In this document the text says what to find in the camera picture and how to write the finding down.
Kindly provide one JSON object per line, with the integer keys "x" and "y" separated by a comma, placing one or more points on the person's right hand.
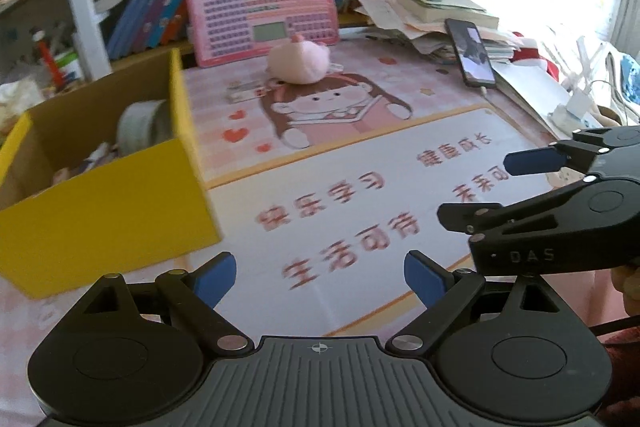
{"x": 627, "y": 289}

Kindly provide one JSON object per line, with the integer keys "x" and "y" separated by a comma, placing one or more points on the clear packing tape roll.
{"x": 142, "y": 127}

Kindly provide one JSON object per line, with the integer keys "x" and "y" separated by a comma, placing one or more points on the pink learning tablet toy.
{"x": 260, "y": 7}

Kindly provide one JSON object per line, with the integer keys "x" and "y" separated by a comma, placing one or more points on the white open book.
{"x": 532, "y": 92}

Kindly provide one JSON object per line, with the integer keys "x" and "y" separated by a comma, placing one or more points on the black smartphone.
{"x": 472, "y": 54}

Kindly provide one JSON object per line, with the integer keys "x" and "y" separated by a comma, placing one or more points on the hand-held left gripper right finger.
{"x": 423, "y": 279}

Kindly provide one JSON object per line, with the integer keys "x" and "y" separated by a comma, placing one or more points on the white navy spray bottle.
{"x": 100, "y": 155}

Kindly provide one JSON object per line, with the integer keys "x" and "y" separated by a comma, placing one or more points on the pile of papers and booklets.
{"x": 400, "y": 17}

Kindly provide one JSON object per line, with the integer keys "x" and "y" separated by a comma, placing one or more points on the red marker pen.
{"x": 46, "y": 59}

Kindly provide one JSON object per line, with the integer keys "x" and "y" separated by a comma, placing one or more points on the yellow cardboard box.
{"x": 105, "y": 217}

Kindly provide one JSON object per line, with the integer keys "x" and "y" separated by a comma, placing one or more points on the person's right forearm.
{"x": 622, "y": 372}

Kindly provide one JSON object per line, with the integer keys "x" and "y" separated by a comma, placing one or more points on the pink printed desk mat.
{"x": 350, "y": 167}

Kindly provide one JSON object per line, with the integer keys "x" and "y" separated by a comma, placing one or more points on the thick pale book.
{"x": 450, "y": 9}

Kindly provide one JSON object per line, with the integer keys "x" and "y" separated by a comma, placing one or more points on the pink plush toy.
{"x": 297, "y": 61}

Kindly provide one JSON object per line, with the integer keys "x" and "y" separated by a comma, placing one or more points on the white green pen holder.
{"x": 70, "y": 67}

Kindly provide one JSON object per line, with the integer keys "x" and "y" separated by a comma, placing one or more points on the red white cloth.
{"x": 535, "y": 57}

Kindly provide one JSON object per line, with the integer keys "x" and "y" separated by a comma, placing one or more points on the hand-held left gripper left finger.
{"x": 218, "y": 278}

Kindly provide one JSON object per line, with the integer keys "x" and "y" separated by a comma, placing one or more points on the row of children's books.
{"x": 150, "y": 7}

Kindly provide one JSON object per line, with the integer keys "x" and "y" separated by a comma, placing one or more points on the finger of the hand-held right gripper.
{"x": 480, "y": 216}
{"x": 532, "y": 161}

